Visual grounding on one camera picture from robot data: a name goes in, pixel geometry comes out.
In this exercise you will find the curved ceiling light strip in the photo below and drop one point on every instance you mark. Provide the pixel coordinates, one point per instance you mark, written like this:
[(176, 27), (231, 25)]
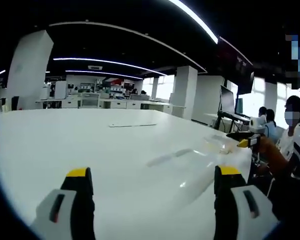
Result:
[(110, 62)]

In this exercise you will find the black computer monitor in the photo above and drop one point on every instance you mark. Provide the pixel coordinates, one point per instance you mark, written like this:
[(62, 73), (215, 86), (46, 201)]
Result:
[(227, 100)]

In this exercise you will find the black office chair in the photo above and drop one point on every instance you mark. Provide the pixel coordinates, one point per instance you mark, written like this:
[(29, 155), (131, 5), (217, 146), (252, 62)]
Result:
[(15, 103)]

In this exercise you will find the hanging black screen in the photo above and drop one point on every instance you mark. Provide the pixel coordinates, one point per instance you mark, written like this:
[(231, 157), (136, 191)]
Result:
[(246, 83)]

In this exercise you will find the ceiling air vent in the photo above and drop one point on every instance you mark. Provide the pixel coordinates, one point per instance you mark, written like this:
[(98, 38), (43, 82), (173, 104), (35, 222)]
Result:
[(95, 67)]

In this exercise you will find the clear plastic bag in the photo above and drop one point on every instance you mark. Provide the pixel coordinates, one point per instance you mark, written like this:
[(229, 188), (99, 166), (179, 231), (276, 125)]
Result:
[(215, 160)]

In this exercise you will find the long ceiling light strip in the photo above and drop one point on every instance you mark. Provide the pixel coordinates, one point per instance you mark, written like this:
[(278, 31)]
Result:
[(197, 20)]

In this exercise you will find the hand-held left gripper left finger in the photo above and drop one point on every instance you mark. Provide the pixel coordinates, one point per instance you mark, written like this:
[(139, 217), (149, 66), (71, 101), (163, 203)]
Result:
[(65, 215)]

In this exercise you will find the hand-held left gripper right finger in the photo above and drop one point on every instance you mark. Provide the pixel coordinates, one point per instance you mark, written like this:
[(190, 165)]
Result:
[(237, 217)]

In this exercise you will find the small dark monitor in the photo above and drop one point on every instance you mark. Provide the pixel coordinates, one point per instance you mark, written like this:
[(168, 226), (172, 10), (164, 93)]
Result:
[(239, 106)]

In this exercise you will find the row of white cabinets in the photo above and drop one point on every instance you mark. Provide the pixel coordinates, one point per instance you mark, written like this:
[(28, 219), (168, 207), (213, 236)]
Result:
[(102, 102)]

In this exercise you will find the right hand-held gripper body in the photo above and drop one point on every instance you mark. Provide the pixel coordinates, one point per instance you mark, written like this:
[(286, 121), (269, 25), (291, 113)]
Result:
[(258, 124)]

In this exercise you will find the white flat board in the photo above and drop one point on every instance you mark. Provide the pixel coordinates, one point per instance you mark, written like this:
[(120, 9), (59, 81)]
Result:
[(132, 124)]

